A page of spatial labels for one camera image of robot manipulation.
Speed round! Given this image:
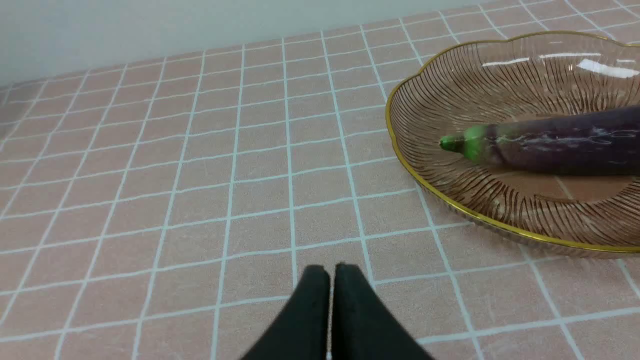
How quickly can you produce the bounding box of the purple eggplant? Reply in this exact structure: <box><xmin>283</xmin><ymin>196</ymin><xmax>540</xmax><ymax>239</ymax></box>
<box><xmin>439</xmin><ymin>105</ymin><xmax>640</xmax><ymax>176</ymax></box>

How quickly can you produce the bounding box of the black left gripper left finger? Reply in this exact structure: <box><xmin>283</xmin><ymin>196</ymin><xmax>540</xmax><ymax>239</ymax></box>
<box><xmin>242</xmin><ymin>264</ymin><xmax>330</xmax><ymax>360</ymax></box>

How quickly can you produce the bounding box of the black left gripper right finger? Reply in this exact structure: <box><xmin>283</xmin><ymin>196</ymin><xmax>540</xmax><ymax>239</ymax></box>
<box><xmin>331</xmin><ymin>263</ymin><xmax>434</xmax><ymax>360</ymax></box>

